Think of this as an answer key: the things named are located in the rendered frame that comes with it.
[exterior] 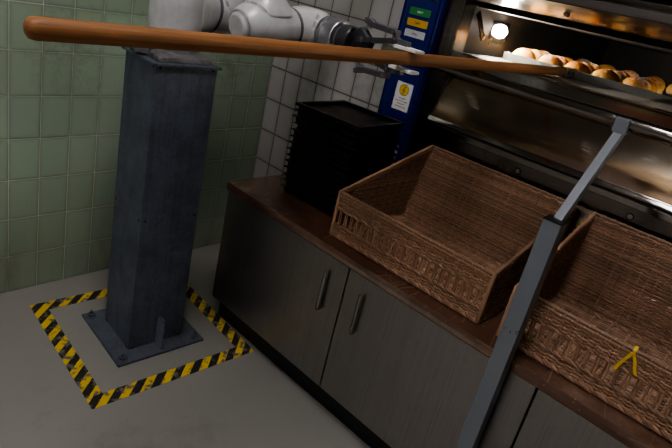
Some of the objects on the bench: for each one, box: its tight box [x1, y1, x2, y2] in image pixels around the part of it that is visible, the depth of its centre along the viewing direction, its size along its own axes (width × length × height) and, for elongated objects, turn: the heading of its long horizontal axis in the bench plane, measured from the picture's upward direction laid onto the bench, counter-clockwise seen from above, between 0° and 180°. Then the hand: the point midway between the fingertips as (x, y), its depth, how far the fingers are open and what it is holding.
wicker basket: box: [496, 212, 672, 443], centre depth 137 cm, size 49×56×28 cm
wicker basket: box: [329, 144, 579, 324], centre depth 171 cm, size 49×56×28 cm
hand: (406, 59), depth 125 cm, fingers open, 4 cm apart
